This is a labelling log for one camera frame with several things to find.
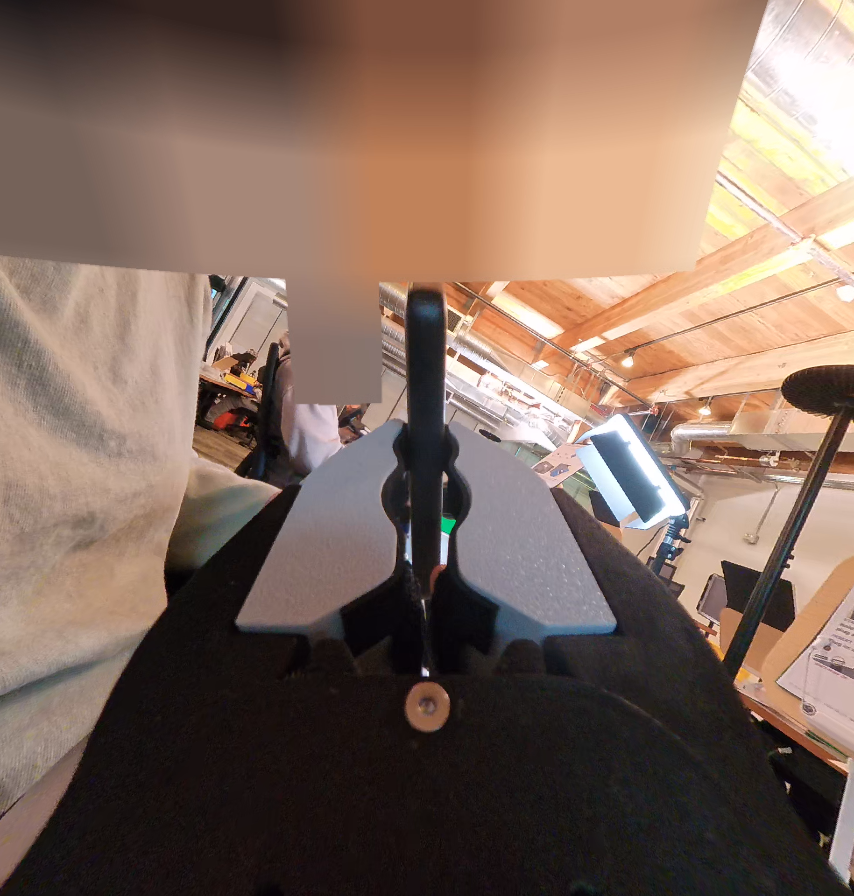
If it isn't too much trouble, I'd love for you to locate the black light stand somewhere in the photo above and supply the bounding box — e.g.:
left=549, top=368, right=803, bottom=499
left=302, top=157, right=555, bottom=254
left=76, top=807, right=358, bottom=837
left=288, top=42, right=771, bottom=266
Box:
left=647, top=514, right=691, bottom=596

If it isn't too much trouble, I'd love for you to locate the dark monitor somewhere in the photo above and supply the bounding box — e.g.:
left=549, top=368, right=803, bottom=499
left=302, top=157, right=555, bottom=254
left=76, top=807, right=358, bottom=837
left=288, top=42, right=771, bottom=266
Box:
left=697, top=573, right=729, bottom=628

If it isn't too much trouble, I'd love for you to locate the led light panel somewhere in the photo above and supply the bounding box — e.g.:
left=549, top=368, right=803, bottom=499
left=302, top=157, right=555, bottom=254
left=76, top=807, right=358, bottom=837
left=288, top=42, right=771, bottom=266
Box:
left=575, top=413, right=692, bottom=530

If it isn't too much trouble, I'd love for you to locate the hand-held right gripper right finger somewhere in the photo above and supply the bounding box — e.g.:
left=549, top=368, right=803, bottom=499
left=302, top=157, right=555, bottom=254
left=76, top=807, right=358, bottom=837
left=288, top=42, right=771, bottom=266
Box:
left=444, top=421, right=618, bottom=644

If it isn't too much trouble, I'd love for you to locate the cardboard board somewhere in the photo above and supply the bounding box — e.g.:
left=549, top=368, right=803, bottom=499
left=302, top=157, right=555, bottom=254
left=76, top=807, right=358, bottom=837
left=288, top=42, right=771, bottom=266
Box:
left=720, top=550, right=854, bottom=701

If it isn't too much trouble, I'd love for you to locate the person's light grey sweatshirt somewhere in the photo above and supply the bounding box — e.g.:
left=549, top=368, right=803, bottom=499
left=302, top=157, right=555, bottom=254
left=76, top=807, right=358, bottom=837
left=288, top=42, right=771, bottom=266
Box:
left=0, top=253, right=282, bottom=837

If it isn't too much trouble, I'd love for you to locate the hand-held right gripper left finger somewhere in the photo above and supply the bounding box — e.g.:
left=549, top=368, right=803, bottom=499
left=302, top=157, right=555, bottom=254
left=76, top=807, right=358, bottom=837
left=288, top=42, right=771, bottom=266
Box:
left=235, top=419, right=408, bottom=641

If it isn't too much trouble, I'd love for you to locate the printed instruction sheet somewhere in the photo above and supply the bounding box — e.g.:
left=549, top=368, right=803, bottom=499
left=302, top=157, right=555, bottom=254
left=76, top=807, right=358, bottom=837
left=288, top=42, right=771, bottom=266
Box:
left=777, top=560, right=854, bottom=757

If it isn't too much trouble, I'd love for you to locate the black office chair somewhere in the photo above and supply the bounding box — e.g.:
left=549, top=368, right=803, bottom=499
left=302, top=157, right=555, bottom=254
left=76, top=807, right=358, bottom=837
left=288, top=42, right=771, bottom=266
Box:
left=235, top=342, right=292, bottom=484

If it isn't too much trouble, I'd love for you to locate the white table leg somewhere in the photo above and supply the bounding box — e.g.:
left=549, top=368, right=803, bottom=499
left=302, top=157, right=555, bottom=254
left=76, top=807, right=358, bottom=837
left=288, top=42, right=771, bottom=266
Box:
left=827, top=759, right=854, bottom=872

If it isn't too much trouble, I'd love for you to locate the cluttered wooden desk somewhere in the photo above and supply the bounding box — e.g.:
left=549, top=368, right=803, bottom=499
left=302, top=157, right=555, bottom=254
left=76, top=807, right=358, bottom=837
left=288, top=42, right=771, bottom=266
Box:
left=200, top=353, right=261, bottom=428

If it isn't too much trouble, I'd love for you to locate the black pole with round top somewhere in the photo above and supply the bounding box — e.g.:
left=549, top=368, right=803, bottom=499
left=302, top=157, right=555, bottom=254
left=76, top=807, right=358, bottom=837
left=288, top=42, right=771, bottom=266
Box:
left=722, top=365, right=854, bottom=679

